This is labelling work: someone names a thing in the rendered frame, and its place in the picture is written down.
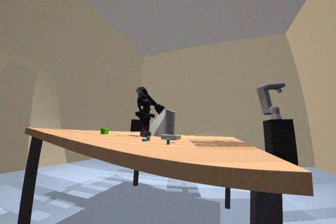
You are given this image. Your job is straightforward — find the small green cube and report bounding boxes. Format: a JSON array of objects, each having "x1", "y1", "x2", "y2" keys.
[{"x1": 100, "y1": 129, "x2": 109, "y2": 134}]

